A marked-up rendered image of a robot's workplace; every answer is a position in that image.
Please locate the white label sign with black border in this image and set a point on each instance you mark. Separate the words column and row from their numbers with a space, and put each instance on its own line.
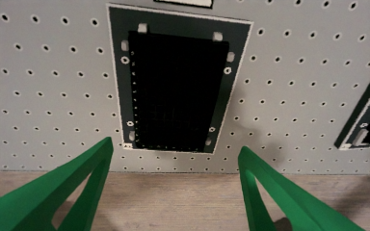
column 197, row 3

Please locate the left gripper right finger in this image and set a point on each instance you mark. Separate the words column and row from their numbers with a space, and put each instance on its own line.
column 305, row 211

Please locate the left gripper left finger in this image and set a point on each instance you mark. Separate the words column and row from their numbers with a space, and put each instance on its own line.
column 32, row 206

